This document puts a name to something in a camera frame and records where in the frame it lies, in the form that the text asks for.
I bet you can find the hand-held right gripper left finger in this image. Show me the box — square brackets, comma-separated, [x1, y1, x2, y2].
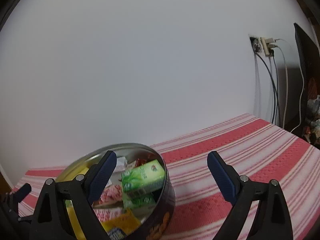
[29, 150, 118, 240]

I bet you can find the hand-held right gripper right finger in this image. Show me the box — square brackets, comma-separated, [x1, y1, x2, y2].
[207, 151, 293, 240]

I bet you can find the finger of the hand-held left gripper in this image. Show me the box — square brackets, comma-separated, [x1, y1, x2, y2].
[11, 183, 32, 204]

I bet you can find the white box with red print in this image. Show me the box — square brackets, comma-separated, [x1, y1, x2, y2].
[94, 184, 124, 207]

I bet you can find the brown packet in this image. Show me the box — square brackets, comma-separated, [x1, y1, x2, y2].
[127, 155, 153, 170]

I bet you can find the green box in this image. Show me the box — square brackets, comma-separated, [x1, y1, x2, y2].
[121, 159, 166, 195]
[122, 191, 158, 210]

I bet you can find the yellow snack packet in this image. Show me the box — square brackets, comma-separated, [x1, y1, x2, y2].
[101, 209, 143, 240]

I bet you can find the round metal tin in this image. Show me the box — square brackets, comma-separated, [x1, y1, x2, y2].
[55, 143, 175, 240]

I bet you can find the brown wooden door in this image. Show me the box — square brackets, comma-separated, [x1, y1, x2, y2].
[0, 171, 14, 193]

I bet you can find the red white striped blanket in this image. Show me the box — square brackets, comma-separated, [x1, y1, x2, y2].
[11, 112, 320, 240]

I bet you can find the dark cable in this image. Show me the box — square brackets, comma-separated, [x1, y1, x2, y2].
[271, 51, 279, 125]
[254, 52, 276, 125]

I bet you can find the white cable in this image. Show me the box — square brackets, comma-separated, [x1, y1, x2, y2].
[274, 38, 305, 133]
[275, 45, 289, 128]

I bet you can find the wall socket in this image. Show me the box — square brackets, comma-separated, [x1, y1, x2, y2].
[249, 36, 262, 53]

